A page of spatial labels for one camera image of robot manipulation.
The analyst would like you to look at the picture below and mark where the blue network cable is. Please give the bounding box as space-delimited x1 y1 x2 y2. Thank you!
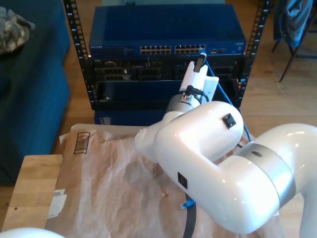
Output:
179 44 255 211

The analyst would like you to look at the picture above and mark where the black rack server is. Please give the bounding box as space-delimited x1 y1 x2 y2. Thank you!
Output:
90 57 245 82

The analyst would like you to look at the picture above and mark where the dark metal chair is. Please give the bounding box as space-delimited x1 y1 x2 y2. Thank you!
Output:
271 0 317 83

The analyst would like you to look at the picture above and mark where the grey blue jacket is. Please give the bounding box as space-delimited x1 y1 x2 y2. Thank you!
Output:
273 0 313 48

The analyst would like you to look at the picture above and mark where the brown paper mailer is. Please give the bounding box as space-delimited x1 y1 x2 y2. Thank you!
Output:
44 123 285 238

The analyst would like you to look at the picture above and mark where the blue sofa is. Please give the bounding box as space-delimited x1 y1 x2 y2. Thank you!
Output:
0 0 71 185

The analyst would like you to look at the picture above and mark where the white shipping label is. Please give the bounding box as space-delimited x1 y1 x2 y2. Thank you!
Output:
48 189 67 219

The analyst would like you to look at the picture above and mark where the camouflage cloth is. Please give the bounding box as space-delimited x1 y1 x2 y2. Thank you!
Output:
0 6 36 55

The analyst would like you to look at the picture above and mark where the black gripper plug cable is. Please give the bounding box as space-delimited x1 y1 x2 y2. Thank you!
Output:
185 84 211 103

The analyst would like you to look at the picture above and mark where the blue network switch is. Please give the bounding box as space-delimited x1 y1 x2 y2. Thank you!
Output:
88 5 247 59

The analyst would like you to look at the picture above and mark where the black rack frame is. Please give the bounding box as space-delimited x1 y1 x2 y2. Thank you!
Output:
63 0 272 111

